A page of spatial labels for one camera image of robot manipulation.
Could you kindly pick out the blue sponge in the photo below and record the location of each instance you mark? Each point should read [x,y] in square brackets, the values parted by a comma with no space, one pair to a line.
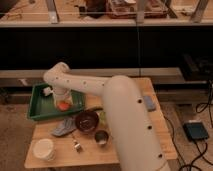
[150,105]

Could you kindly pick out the white dish brush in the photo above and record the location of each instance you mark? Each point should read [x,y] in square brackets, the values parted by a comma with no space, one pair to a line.
[47,91]

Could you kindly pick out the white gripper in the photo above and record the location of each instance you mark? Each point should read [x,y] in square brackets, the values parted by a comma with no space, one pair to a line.
[61,94]

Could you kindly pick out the blue foot pedal box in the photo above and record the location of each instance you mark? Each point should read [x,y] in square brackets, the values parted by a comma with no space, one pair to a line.
[195,131]

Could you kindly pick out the light green cup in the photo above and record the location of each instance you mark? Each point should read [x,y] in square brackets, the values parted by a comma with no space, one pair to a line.
[102,118]

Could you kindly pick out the gray crumpled cloth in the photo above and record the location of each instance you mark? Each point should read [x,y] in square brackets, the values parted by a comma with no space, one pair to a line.
[65,127]

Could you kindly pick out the green plastic tray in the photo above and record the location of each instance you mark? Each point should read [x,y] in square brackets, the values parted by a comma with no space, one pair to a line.
[42,107]

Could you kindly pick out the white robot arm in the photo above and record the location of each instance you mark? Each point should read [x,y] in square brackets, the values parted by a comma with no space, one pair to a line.
[135,139]

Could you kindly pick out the purple bowl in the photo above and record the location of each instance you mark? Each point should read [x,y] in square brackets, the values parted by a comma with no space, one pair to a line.
[87,121]

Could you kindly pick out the small metal cup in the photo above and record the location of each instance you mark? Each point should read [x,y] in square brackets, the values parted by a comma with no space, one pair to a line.
[101,137]

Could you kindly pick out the orange apple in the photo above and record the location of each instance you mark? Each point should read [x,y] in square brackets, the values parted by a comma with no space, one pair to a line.
[63,106]

